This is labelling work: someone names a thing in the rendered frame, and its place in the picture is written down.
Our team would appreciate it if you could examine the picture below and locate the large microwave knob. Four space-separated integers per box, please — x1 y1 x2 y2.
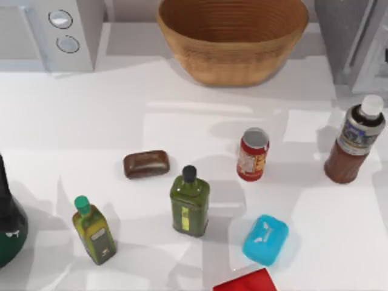
48 9 74 30

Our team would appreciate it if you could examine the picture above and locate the dark green round bottle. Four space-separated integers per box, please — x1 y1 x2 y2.
0 154 29 269

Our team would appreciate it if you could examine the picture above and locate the green bottle with black cap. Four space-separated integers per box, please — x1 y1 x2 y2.
169 165 210 238

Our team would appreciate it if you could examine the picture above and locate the brown soap bar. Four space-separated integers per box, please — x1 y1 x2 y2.
122 149 171 180

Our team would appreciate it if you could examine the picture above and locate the blue soap bar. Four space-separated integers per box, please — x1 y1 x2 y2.
241 214 290 267

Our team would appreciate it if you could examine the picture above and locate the red and white can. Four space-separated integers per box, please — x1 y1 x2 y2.
236 127 270 182

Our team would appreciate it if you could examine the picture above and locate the red box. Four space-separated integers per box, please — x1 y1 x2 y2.
212 267 278 291

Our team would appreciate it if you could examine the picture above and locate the brown woven basket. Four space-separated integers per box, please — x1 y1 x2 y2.
156 0 310 88

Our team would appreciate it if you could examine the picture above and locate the yellow bottle with green cap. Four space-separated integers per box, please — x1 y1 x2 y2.
72 195 118 266

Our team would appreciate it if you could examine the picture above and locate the brown bottle with white cap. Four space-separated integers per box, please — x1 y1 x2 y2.
323 94 387 184

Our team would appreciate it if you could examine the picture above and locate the pale microwave oven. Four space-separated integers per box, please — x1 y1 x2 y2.
0 0 107 73

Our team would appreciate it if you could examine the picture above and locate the small microwave knob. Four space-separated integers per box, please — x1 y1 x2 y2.
56 35 81 54

